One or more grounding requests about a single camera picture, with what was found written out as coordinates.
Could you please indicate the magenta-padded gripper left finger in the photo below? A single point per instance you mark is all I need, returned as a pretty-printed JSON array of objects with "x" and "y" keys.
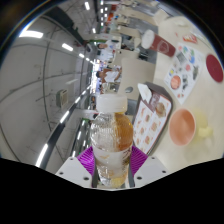
[{"x": 73, "y": 171}]

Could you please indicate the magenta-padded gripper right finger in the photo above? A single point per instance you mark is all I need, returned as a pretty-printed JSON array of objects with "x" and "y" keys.
[{"x": 151, "y": 171}]

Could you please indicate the clear white-capped drink bottle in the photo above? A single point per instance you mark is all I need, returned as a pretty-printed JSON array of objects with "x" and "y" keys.
[{"x": 110, "y": 143}]

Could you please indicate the dark food tray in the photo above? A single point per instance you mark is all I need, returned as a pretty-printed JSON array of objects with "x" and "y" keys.
[{"x": 150, "y": 126}]

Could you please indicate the pale yellow mug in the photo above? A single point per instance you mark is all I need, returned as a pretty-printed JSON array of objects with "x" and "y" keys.
[{"x": 181, "y": 126}]

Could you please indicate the ceiling air conditioner unit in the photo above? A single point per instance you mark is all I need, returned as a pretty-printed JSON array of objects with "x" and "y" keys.
[{"x": 62, "y": 98}]

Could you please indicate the white crumpled napkin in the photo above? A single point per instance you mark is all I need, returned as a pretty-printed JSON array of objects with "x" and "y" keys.
[{"x": 144, "y": 92}]

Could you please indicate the cream canteen chairs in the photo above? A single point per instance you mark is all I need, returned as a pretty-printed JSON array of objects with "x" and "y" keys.
[{"x": 135, "y": 71}]

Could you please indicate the person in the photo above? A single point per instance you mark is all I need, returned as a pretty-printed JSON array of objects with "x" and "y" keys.
[
  {"x": 110, "y": 76},
  {"x": 108, "y": 45}
]

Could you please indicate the printed paper flyer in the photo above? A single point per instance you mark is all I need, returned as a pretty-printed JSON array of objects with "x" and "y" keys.
[{"x": 185, "y": 71}]

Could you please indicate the flat round red coaster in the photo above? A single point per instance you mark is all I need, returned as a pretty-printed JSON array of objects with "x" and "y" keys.
[{"x": 214, "y": 68}]

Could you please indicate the red paper cup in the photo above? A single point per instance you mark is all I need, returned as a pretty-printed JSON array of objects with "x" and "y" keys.
[{"x": 161, "y": 45}]

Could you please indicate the ceiling lights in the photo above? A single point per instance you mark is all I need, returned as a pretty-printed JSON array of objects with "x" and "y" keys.
[{"x": 31, "y": 34}]

